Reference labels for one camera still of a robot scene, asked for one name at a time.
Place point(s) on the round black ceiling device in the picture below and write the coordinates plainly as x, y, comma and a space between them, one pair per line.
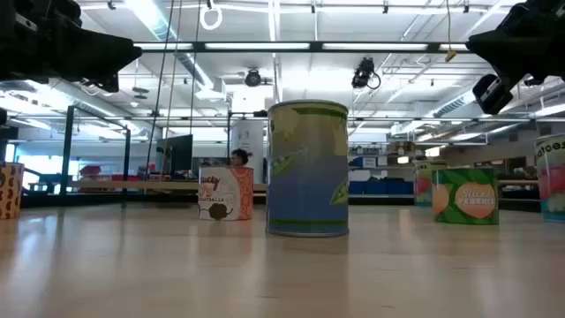
253, 78

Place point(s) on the black monitor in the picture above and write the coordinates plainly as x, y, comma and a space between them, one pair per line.
176, 154

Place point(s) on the red tomatoes can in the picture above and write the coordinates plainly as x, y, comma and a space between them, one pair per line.
552, 176
422, 185

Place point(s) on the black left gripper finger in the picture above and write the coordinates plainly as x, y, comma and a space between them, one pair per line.
115, 53
109, 84

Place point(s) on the wooden workbench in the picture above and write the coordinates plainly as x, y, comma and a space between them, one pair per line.
518, 182

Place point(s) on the white orange meatballs can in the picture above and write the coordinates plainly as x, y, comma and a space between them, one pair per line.
225, 194

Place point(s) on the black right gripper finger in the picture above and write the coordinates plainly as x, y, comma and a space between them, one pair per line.
499, 48

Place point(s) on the person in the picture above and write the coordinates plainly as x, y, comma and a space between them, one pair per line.
239, 157

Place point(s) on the black overhead camera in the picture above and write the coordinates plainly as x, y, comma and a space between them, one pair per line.
363, 73

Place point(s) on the green sliced peaches can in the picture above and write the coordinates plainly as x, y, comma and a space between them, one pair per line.
465, 199

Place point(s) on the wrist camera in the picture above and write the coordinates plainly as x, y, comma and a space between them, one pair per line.
492, 95
26, 22

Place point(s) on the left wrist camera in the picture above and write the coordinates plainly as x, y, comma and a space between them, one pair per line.
26, 22

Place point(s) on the yellow hanging tag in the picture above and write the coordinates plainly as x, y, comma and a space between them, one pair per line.
450, 55

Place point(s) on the green blue peas can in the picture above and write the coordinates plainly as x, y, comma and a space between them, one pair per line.
307, 176

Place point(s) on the orange beans can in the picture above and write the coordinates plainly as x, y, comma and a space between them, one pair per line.
9, 190

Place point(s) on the blue box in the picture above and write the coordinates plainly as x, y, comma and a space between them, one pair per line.
364, 162

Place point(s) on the black overhead light bar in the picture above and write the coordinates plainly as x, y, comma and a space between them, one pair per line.
198, 46

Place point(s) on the blue storage bin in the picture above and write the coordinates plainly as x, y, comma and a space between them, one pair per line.
390, 186
356, 187

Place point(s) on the red container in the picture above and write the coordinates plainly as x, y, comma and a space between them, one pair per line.
90, 171

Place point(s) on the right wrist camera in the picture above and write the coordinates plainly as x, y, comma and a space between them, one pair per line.
492, 95

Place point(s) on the white column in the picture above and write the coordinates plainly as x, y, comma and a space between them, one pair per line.
249, 137

